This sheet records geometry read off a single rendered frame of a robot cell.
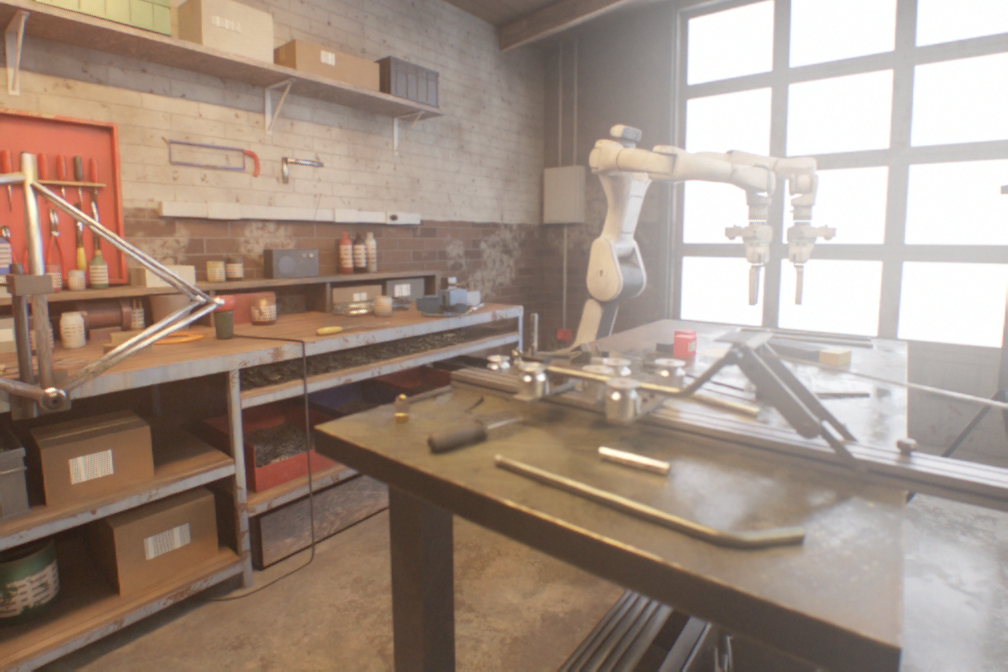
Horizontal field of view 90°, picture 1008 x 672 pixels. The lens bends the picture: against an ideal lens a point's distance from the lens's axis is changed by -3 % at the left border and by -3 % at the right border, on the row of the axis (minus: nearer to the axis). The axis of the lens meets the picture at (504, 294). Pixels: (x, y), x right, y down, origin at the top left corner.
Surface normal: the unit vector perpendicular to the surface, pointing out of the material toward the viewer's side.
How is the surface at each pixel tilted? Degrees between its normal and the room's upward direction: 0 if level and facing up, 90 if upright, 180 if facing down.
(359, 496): 90
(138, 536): 91
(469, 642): 0
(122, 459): 90
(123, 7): 90
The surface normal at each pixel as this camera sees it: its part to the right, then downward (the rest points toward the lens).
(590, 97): -0.62, 0.08
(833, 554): 0.00, -1.00
